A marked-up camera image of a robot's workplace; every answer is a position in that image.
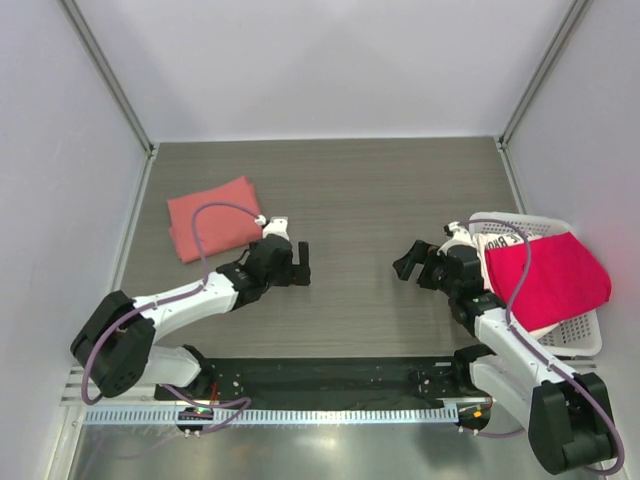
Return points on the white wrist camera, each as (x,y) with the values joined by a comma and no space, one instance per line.
(457,235)
(274,231)

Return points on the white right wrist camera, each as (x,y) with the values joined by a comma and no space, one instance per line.
(457,235)

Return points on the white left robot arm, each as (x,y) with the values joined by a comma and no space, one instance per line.
(118,347)

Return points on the salmon pink t-shirt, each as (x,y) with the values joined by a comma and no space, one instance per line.
(219,228)

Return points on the cream printed t-shirt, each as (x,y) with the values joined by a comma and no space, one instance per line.
(503,258)

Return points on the white perforated plastic basket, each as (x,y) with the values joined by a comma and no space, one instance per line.
(577,336)

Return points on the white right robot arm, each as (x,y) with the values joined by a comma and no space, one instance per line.
(567,415)

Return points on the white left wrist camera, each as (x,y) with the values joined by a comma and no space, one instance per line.
(274,231)

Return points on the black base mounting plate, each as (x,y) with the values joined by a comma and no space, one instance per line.
(344,384)

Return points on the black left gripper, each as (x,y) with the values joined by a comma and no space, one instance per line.
(296,274)

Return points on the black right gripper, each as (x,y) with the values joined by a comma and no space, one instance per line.
(406,264)

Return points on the white slotted cable duct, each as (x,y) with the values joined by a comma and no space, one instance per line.
(184,415)

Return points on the magenta t-shirt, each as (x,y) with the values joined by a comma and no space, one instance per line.
(578,283)

